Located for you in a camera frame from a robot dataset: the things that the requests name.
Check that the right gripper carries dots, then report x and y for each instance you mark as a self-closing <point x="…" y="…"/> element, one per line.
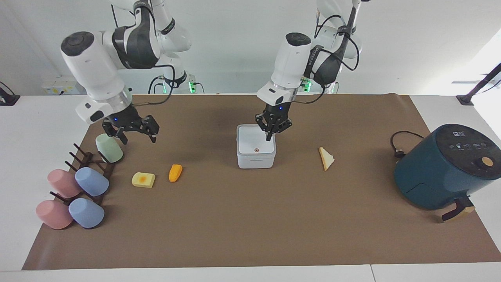
<point x="125" y="118"/>

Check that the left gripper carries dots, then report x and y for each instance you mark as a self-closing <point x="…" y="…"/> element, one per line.
<point x="278" y="109"/>

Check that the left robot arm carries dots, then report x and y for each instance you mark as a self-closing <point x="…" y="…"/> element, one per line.
<point x="291" y="62"/>

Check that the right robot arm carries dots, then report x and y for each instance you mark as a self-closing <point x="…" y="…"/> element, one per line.
<point x="92" y="58"/>

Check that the white square trash bin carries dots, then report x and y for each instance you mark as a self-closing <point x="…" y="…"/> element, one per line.
<point x="254" y="158"/>

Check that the green cup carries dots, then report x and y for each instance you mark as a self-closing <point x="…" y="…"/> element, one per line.
<point x="110" y="150"/>

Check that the yellow cheese block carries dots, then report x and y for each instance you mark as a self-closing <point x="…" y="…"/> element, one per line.
<point x="143" y="179"/>

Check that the dark wooden cup rack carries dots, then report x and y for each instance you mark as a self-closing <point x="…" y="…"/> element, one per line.
<point x="87" y="159"/>

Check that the orange carrot piece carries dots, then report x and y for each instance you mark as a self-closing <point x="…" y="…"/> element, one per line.
<point x="175" y="173"/>

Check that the triangular bread slice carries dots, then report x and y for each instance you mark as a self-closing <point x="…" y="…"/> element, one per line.
<point x="326" y="159"/>

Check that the blue cup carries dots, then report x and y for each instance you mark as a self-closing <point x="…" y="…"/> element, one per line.
<point x="87" y="213"/>
<point x="93" y="182"/>

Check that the pink cup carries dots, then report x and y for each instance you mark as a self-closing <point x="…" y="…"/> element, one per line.
<point x="62" y="183"/>
<point x="54" y="214"/>

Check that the black stand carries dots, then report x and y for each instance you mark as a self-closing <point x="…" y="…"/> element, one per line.
<point x="8" y="98"/>
<point x="479" y="85"/>

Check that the teal air fryer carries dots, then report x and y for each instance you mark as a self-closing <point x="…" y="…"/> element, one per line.
<point x="438" y="172"/>

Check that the white wall socket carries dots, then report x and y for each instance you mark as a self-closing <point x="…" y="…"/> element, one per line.
<point x="58" y="88"/>

